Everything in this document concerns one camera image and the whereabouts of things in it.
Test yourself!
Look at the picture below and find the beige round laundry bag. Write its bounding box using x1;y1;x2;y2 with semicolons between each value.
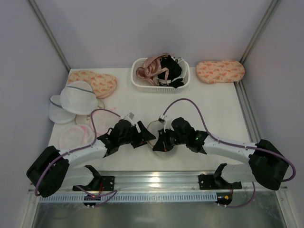
147;120;177;161

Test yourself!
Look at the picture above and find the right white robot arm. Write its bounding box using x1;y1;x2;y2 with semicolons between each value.
152;116;289;190

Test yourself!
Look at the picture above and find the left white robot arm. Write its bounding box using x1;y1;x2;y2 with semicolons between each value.
26;119;156;198

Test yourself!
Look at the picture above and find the pink trimmed mesh bag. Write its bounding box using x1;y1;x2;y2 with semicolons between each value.
92;110;121;136

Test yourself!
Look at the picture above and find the beige bag under pile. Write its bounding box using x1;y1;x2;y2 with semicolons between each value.
75;99;105;126

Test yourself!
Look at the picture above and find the pink mesh bag front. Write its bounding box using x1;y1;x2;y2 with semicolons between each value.
58;124;95;149

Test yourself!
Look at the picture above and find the peach patterned bag left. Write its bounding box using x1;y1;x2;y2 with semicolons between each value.
67;70;118;99

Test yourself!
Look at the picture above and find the peach patterned bag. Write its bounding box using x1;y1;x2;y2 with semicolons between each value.
195;60;245;84
67;70;118;99

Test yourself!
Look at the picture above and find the white mesh bag blue trim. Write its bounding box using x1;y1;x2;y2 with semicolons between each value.
59;81;98;115

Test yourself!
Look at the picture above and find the black bra in basket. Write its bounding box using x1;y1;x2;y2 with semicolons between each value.
157;55;184;88

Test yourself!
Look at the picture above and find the pink satin bra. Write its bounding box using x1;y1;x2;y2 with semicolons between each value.
136;53;169;86

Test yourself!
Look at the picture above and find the peach patterned bag right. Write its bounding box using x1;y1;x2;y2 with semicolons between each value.
195;60;245;84

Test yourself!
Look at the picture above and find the white mesh bag lower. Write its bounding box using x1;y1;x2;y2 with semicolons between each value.
49;95;76;124

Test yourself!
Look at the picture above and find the white plastic basket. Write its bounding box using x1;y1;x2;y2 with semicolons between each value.
131;57;190;93

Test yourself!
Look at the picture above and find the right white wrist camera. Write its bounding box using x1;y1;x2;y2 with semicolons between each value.
158;114;173;130

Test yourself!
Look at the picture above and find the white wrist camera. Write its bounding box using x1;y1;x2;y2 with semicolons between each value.
158;114;173;130
123;112;134;125

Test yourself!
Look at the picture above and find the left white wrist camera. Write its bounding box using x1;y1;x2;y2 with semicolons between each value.
123;112;134;125

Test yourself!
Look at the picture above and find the aluminium mounting rail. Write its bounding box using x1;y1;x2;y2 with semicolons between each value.
28;171;288;192

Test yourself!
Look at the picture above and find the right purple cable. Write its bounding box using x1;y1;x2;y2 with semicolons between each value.
163;98;296;182

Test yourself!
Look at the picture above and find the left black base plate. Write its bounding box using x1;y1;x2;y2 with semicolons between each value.
79;176;115;192

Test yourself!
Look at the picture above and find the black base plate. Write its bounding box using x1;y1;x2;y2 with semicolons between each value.
79;176;115;192
198;174;242;190

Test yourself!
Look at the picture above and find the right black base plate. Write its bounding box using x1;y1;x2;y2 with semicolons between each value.
198;174;242;190

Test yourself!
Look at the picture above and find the white slotted cable duct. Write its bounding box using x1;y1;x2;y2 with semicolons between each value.
39;192;218;204

